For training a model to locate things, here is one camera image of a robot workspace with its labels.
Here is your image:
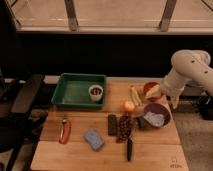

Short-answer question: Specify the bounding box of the red orange peeler tool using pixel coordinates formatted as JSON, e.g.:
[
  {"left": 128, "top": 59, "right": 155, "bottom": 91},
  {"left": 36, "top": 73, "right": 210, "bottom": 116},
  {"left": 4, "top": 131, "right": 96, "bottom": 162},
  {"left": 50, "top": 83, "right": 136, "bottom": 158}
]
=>
[{"left": 59, "top": 119, "right": 71, "bottom": 144}]

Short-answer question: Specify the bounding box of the green plastic tray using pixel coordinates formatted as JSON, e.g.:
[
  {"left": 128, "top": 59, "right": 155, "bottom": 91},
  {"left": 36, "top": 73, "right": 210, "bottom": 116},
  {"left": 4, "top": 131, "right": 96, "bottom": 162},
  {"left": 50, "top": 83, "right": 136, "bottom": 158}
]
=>
[{"left": 51, "top": 73, "right": 106, "bottom": 110}]

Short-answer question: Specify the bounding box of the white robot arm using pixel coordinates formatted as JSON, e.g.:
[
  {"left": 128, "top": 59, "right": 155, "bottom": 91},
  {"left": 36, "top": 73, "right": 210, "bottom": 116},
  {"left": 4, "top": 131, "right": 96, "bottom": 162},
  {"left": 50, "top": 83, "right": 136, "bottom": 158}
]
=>
[{"left": 145, "top": 50, "right": 213, "bottom": 108}]

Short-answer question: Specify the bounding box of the red bowl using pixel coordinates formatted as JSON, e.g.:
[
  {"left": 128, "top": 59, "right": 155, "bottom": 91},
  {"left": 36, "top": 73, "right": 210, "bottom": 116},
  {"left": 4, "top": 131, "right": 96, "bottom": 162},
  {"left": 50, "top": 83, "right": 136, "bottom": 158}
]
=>
[{"left": 143, "top": 82, "right": 163, "bottom": 101}]

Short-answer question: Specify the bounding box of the orange apple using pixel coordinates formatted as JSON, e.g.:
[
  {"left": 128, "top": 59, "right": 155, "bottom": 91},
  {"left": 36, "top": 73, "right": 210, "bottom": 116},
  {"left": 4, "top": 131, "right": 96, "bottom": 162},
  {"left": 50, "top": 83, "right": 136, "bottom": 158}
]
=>
[{"left": 123, "top": 101, "right": 135, "bottom": 112}]

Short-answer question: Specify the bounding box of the wooden cutting board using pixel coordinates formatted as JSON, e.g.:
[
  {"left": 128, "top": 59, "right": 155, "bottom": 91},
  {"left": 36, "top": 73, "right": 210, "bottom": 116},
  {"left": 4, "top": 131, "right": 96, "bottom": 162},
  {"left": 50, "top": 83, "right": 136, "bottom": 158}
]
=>
[{"left": 31, "top": 81, "right": 189, "bottom": 171}]

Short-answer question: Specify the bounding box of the black office chair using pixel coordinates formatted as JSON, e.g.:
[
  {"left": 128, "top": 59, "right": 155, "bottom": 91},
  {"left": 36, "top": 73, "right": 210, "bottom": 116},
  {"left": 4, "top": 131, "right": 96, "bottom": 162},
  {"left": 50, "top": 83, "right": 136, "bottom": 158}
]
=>
[{"left": 0, "top": 74, "right": 47, "bottom": 171}]

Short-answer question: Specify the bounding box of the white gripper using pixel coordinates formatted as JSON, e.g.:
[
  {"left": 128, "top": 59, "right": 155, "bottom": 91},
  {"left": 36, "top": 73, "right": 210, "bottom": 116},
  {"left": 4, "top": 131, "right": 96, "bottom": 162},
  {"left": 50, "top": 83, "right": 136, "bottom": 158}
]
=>
[{"left": 145, "top": 76, "right": 185, "bottom": 109}]

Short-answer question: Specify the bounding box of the bunch of dark grapes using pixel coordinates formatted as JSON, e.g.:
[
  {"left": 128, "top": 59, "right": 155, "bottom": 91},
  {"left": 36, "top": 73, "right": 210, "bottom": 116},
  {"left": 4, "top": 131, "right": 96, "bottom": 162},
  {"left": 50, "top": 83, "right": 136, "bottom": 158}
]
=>
[{"left": 116, "top": 115, "right": 132, "bottom": 143}]

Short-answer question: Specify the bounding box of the purple bowl with cloth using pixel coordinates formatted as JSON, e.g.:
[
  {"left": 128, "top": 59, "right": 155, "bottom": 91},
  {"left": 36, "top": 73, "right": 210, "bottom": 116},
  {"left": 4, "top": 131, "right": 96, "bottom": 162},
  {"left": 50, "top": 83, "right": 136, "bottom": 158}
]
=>
[{"left": 144, "top": 103, "right": 171, "bottom": 128}]

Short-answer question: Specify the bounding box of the white cup with contents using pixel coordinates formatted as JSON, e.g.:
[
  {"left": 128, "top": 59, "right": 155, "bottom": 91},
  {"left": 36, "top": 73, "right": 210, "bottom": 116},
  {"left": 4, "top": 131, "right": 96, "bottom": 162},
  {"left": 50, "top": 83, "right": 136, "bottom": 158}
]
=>
[{"left": 88, "top": 84, "right": 103, "bottom": 102}]

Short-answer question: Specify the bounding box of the blue sponge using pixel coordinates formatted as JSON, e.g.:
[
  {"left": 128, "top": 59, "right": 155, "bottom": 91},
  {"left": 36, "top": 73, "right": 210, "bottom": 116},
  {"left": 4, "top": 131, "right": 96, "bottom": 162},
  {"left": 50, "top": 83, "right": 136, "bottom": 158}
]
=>
[{"left": 84, "top": 129, "right": 105, "bottom": 151}]

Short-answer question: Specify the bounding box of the dark rectangular block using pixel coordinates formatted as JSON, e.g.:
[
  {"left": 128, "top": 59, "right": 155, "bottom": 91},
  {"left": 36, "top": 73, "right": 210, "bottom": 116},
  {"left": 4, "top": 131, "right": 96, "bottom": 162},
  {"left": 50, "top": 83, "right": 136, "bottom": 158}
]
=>
[{"left": 108, "top": 115, "right": 117, "bottom": 136}]

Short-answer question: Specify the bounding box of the yellow banana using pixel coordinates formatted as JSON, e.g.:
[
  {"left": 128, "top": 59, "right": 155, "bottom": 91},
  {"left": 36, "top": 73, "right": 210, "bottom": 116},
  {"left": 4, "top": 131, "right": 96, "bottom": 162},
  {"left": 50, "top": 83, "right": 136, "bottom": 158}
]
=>
[{"left": 130, "top": 86, "right": 142, "bottom": 106}]

